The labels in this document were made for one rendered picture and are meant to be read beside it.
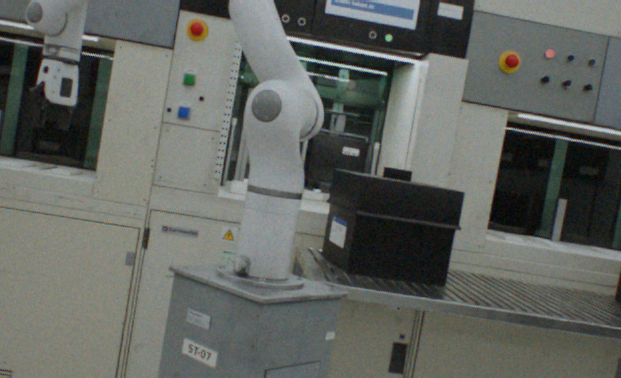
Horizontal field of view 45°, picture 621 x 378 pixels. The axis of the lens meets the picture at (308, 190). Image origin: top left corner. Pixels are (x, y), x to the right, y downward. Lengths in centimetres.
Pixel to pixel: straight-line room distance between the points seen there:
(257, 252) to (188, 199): 77
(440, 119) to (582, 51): 51
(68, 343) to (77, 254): 27
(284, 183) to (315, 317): 29
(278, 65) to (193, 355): 64
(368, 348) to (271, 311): 97
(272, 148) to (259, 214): 14
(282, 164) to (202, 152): 79
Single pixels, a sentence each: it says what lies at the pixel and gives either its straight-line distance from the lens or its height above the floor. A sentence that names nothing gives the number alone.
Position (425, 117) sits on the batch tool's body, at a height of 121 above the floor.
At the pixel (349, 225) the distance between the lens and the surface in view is 196.
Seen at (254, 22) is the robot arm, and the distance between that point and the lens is 164.
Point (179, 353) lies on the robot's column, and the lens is 165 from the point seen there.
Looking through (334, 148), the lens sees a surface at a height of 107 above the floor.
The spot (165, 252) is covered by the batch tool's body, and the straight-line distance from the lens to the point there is 235.
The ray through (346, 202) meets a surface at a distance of 199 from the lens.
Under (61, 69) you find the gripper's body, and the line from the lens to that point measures 190.
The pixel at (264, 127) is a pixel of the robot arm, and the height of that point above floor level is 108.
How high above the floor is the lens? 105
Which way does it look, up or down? 3 degrees down
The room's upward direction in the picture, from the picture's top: 10 degrees clockwise
